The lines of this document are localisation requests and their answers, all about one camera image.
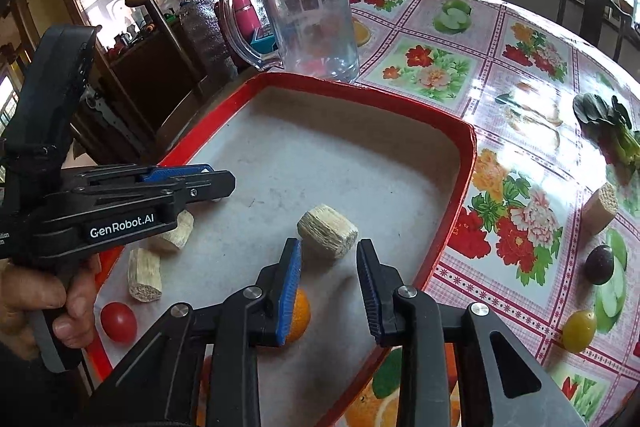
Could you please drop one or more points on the dark purple round fruit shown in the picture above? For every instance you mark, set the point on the dark purple round fruit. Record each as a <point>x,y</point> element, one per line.
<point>599,264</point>

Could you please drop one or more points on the orange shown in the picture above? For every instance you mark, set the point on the orange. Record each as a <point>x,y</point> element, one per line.
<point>300,314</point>

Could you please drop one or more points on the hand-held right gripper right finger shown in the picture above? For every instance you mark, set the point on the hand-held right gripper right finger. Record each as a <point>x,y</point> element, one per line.
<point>370,297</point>

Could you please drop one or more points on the red tomato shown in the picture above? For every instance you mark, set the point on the red tomato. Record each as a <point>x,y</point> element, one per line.
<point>118,322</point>

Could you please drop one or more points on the person's left hand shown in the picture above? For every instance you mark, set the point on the person's left hand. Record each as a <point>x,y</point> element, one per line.
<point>35,292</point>

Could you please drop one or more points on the dark wooden sideboard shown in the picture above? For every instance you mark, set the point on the dark wooden sideboard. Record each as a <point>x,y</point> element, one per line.
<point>140,77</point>

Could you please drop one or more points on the clear plastic pitcher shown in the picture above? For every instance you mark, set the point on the clear plastic pitcher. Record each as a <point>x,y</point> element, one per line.
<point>300,7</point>

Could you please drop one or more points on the red rimmed tray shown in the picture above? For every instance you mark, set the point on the red rimmed tray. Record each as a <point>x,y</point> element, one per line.
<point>325,147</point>

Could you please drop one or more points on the leafy green vegetable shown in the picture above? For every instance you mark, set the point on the leafy green vegetable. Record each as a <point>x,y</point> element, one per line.
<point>600,117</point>

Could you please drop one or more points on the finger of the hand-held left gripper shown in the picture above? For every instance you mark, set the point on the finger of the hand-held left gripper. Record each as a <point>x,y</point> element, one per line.
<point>210,187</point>
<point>165,174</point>

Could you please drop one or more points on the yellow-green round fruit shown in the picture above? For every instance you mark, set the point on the yellow-green round fruit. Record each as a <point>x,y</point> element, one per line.
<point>579,331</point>

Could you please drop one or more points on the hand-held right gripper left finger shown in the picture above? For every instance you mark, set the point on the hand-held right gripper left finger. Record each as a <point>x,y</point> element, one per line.
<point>290,292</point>

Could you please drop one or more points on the pink thermos bottle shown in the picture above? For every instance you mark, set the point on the pink thermos bottle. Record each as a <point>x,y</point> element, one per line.
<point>245,14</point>

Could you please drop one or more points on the sugarcane piece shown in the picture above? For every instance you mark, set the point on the sugarcane piece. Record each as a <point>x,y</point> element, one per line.
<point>597,209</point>
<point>144,276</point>
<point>175,234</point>
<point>327,232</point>

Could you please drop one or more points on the teal box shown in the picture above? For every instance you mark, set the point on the teal box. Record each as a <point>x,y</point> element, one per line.
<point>265,42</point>

